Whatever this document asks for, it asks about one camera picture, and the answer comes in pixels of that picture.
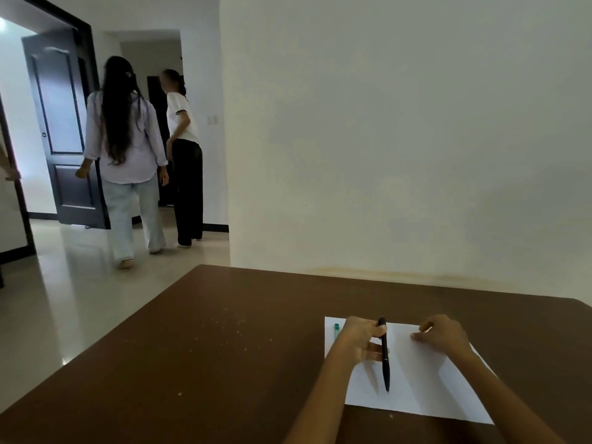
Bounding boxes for dark background door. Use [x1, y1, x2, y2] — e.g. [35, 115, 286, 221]
[146, 76, 175, 208]

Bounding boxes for person's right forearm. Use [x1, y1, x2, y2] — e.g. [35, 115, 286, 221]
[450, 347, 569, 444]

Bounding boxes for black pen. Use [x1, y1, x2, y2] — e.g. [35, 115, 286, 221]
[376, 316, 392, 394]

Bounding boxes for dark door frame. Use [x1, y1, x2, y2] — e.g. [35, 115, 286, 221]
[13, 0, 101, 95]

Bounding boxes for white paper sheet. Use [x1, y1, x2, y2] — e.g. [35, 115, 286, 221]
[324, 316, 495, 425]

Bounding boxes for dark door frame post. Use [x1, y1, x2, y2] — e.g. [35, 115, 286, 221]
[0, 90, 38, 265]

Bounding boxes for person's left hand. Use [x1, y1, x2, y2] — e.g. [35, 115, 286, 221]
[333, 316, 390, 366]

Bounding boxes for person's right hand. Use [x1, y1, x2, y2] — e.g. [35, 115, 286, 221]
[410, 314, 477, 361]

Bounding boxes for person's left forearm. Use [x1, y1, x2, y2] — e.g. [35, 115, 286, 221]
[283, 350, 367, 444]

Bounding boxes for dark panelled door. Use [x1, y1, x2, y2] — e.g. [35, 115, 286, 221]
[22, 28, 111, 230]

